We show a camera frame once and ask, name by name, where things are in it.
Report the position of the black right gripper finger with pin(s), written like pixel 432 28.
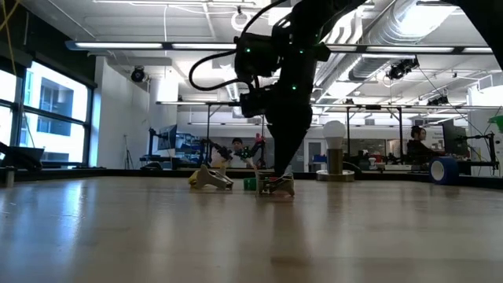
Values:
pixel 298 133
pixel 280 137

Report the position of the grey stapler remover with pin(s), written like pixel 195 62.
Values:
pixel 288 186

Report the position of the green mini stapler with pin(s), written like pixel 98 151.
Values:
pixel 250 184

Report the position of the yellow mini stapler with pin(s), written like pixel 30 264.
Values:
pixel 212 178

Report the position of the workstation robot arm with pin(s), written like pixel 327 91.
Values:
pixel 253 151
pixel 216 151

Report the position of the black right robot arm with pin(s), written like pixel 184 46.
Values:
pixel 298 31

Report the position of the blue tape roll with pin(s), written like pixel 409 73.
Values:
pixel 452 170

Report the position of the white bulb table lamp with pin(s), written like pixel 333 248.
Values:
pixel 334 133

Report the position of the person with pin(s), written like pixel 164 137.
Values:
pixel 237 142
pixel 418 147

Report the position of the black computer monitor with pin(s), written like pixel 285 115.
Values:
pixel 168 137
pixel 454 137

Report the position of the small black ceiling fixture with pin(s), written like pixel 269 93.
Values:
pixel 438 100

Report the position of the thin tripod stand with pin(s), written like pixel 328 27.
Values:
pixel 126 149

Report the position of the long ceiling light bar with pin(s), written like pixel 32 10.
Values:
pixel 118 45

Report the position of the small green object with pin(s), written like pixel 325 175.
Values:
pixel 497 122

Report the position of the large window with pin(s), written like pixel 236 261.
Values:
pixel 55 118

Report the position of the dark angled panel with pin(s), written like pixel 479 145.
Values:
pixel 21 157

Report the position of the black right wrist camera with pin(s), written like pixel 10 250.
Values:
pixel 253 104

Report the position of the workstation black frame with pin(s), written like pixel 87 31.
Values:
pixel 347 129
pixel 208 118

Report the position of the black ceiling camera rig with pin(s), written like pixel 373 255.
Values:
pixel 401 67

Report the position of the silver ventilation duct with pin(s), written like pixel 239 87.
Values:
pixel 393 35

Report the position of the black aluminium table frame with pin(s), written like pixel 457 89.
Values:
pixel 118 173

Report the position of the grey metal post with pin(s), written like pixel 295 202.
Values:
pixel 9 178

